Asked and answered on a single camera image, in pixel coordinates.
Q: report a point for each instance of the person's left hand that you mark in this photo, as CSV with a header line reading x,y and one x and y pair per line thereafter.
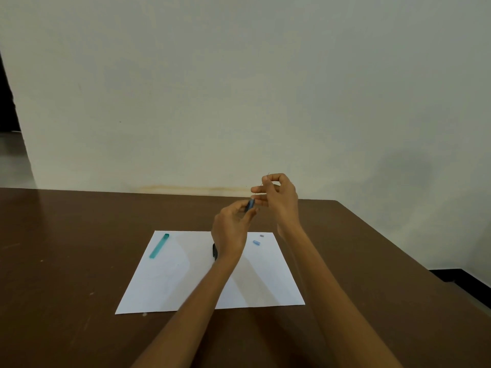
x,y
228,233

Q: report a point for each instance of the person's right hand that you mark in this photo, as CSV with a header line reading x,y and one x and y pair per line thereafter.
x,y
284,203

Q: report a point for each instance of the person's left thumb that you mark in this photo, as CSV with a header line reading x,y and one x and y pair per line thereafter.
x,y
248,217

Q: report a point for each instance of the person's right middle finger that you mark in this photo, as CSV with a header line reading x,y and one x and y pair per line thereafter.
x,y
259,189

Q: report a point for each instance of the person's right thumb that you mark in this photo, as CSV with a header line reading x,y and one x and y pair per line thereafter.
x,y
269,187

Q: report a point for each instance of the blue mechanical pencil barrel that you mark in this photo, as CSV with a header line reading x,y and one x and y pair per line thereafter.
x,y
250,205

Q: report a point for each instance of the person's left forearm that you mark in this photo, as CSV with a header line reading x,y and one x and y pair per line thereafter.
x,y
184,318

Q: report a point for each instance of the person's right forearm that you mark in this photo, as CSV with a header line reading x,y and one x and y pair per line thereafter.
x,y
337,302

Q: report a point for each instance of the black pencil part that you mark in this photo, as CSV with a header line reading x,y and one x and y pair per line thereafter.
x,y
214,251

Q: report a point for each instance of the white paper sheet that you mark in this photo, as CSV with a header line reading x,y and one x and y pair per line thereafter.
x,y
207,275

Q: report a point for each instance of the teal plastic lead case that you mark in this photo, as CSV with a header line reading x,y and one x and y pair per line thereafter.
x,y
159,246

